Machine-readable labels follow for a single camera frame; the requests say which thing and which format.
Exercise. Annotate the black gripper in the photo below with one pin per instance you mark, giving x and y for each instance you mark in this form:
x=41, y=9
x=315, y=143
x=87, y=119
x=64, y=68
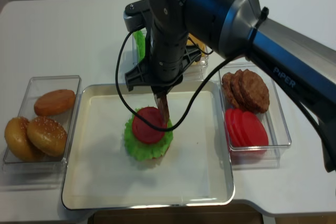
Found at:
x=165, y=59

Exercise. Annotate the brown meat patty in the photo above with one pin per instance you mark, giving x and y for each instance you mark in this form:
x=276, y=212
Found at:
x=234, y=84
x=254, y=91
x=226, y=78
x=161, y=103

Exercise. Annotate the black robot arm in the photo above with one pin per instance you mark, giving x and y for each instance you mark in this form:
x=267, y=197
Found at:
x=302, y=67

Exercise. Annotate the green lettuce in container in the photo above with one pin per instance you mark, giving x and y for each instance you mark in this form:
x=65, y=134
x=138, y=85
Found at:
x=140, y=43

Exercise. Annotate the clear lettuce and cheese container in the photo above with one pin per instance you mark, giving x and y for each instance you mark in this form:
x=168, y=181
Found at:
x=196, y=71

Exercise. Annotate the yellow cheese slices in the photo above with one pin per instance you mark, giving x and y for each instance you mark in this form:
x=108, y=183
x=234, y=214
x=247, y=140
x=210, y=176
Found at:
x=199, y=43

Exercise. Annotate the red tomato slice on lettuce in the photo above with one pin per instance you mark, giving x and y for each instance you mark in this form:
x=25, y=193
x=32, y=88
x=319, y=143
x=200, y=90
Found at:
x=142, y=131

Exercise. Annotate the green lettuce leaf on bun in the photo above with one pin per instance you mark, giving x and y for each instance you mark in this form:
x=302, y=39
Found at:
x=143, y=152

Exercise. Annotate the red tomato slice back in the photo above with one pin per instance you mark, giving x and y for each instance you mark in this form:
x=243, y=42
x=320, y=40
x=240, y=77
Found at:
x=229, y=125

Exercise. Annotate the red tomato slice middle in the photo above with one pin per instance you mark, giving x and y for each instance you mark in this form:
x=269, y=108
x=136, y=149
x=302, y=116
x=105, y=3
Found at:
x=237, y=127

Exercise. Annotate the clear patty and tomato container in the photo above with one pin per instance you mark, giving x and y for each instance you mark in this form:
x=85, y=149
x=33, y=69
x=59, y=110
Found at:
x=274, y=123

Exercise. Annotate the orange bun bottom half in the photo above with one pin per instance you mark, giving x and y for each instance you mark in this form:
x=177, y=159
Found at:
x=54, y=102

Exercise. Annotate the red tomato slice front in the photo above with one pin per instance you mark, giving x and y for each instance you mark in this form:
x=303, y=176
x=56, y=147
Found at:
x=253, y=131

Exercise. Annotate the metal tray with white liner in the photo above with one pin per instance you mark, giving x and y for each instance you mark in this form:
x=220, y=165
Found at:
x=116, y=161

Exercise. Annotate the sesame bun top front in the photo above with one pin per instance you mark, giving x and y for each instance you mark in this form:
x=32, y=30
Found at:
x=47, y=135

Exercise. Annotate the sesame bun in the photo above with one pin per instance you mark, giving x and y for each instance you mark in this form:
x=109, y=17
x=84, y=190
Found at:
x=47, y=135
x=17, y=140

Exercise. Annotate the clear bun container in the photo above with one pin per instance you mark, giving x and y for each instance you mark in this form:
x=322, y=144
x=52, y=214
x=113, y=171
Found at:
x=37, y=87

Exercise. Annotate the sesame bun top left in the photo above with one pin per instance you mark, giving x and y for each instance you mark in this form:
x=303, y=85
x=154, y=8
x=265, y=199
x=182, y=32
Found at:
x=17, y=140

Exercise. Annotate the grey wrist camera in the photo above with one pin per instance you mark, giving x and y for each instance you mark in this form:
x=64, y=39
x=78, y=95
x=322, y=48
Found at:
x=137, y=16

